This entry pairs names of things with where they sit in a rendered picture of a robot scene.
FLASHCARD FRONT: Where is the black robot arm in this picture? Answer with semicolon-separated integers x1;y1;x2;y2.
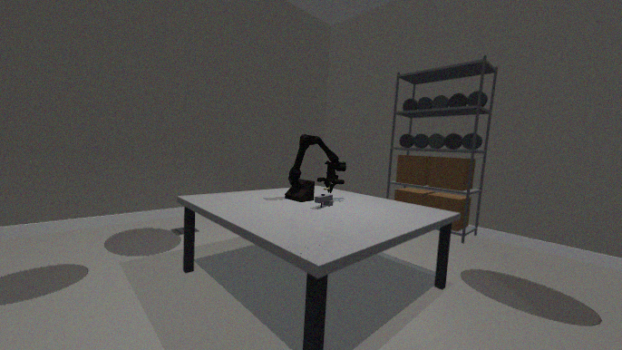
288;134;346;192

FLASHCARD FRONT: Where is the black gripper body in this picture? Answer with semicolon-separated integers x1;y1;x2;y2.
317;170;345;184

